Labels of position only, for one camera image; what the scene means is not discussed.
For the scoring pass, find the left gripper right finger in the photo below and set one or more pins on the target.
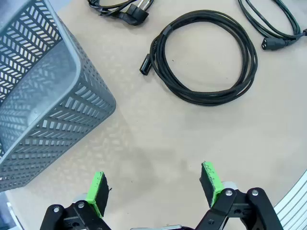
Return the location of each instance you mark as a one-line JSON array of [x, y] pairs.
[[213, 182]]

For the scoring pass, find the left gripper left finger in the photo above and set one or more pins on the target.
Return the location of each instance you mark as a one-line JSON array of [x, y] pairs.
[[96, 191]]

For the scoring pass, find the grey perforated plastic basket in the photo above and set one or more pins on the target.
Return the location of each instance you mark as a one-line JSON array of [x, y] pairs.
[[91, 100]]

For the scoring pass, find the aluminium table frame rail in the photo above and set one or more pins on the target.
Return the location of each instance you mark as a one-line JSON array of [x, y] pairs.
[[295, 206]]

